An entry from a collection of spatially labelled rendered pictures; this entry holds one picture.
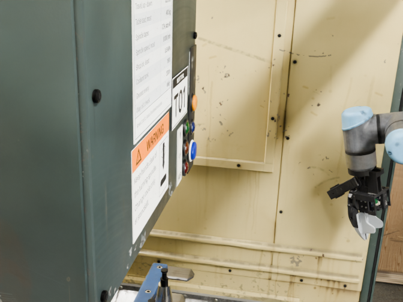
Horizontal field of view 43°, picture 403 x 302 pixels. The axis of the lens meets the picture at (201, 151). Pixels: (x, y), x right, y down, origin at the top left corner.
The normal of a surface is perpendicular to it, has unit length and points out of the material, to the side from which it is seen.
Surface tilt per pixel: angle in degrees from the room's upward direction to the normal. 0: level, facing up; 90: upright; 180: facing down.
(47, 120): 90
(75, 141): 90
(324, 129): 91
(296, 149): 90
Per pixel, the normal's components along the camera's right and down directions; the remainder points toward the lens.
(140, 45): 0.98, 0.09
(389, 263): -0.18, 0.33
